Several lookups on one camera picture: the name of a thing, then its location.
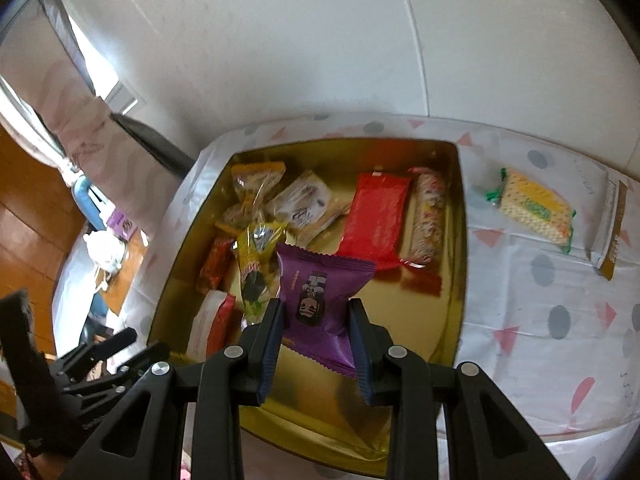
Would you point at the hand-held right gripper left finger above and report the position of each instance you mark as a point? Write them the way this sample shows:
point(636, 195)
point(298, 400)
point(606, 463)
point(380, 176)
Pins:
point(270, 355)

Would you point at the white pink curtain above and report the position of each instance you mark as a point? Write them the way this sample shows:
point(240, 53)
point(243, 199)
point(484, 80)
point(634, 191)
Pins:
point(50, 85)

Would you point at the red-ended cracker roll packet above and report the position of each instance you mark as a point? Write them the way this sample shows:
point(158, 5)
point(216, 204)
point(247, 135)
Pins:
point(427, 220)

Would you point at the small purple box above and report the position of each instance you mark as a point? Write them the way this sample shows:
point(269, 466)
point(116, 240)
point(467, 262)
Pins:
point(122, 222)

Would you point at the orange clear wrapped snack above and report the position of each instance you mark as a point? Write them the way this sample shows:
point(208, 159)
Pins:
point(255, 187)

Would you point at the white window frame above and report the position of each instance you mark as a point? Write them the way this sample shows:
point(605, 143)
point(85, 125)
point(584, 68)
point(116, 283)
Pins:
point(122, 96)

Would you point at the white olive long packet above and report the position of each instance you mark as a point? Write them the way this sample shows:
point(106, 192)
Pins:
point(607, 240)

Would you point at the white red snack packet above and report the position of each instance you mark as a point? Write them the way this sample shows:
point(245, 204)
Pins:
point(207, 325)

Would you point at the purple snack packet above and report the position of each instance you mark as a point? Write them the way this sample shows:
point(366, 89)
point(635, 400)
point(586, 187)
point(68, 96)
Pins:
point(320, 305)

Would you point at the small orange-red snack packet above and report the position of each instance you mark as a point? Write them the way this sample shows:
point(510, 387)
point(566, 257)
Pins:
point(215, 265)

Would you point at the patterned white tablecloth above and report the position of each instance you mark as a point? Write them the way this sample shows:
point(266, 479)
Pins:
point(525, 310)

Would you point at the white plastic bag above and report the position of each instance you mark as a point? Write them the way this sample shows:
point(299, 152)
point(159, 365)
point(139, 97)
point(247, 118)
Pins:
point(105, 255)

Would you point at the white yellow pastry packet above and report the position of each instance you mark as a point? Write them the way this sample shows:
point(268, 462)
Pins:
point(305, 202)

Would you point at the yellow seaweed snack packet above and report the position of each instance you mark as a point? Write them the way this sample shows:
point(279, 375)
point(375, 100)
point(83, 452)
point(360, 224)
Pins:
point(255, 270)

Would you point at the gold tin box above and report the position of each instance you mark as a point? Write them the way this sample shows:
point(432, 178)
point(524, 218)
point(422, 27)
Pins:
point(325, 160)

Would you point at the green yellow cracker packet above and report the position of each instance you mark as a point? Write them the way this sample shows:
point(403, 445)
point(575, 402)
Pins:
point(530, 207)

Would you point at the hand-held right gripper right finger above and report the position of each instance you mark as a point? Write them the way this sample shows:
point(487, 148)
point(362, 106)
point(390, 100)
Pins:
point(361, 355)

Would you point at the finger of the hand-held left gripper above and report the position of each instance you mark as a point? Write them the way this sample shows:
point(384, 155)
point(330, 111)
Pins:
point(95, 355)
point(130, 370)

